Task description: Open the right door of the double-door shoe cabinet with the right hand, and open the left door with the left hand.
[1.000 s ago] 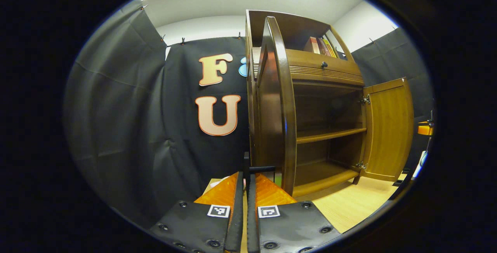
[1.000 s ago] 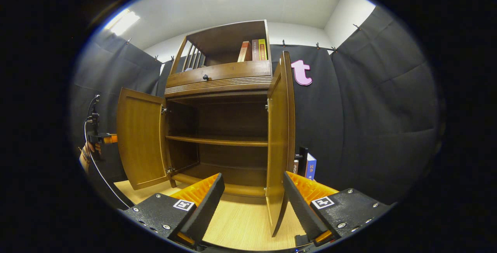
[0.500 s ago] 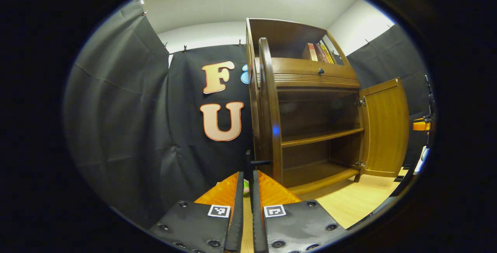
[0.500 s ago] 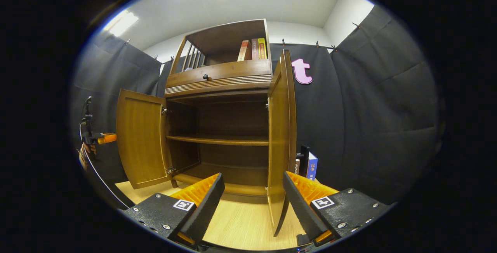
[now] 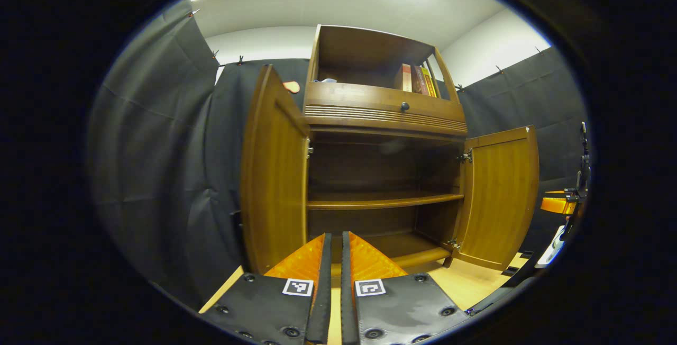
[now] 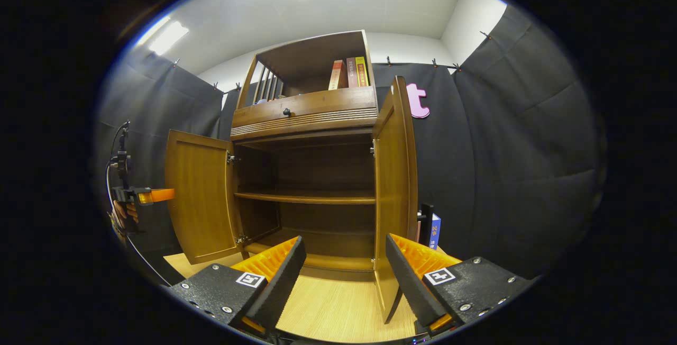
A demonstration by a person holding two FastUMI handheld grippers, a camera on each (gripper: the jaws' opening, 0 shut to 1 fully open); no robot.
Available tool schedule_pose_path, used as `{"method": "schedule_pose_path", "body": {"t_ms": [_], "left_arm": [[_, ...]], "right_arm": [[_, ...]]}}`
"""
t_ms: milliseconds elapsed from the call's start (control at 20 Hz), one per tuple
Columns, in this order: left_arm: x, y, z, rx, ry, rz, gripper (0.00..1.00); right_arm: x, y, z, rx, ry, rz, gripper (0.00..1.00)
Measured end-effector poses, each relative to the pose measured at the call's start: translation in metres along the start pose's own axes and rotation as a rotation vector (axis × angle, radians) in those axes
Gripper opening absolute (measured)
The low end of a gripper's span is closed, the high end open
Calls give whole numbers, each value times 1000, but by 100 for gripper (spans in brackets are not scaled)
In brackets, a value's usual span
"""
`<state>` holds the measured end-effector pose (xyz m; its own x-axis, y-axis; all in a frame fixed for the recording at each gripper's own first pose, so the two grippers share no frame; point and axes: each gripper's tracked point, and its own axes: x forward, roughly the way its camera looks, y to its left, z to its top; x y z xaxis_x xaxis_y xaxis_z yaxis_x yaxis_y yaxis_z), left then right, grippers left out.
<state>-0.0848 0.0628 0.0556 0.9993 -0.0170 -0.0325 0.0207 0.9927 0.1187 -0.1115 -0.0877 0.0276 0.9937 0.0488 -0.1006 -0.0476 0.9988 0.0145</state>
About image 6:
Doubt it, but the small ceiling light panel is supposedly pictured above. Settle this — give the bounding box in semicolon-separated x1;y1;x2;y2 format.
136;15;190;56

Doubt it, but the black cable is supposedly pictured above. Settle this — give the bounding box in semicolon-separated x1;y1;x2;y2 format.
105;121;173;287

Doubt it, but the blue box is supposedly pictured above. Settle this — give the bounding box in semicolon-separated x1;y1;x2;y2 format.
429;214;442;251

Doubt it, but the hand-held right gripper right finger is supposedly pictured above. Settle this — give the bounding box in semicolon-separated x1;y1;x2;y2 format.
385;233;535;335

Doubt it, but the wooden shoe cabinet door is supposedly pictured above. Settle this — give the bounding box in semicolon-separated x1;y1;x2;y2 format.
165;129;245;265
372;76;435;324

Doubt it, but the wooden drawer with black knob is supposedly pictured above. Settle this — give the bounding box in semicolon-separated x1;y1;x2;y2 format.
231;87;378;139

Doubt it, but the wooden inner cabinet shelf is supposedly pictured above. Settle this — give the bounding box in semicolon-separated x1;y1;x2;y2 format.
234;190;377;206

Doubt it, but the wooden double-door shoe cabinet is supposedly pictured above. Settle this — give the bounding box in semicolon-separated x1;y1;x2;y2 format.
230;30;379;282

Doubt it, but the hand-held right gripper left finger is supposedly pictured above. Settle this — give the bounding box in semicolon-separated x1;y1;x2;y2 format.
169;235;308;335

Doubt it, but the black backdrop cloth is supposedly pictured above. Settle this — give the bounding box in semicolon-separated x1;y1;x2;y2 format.
95;5;606;282

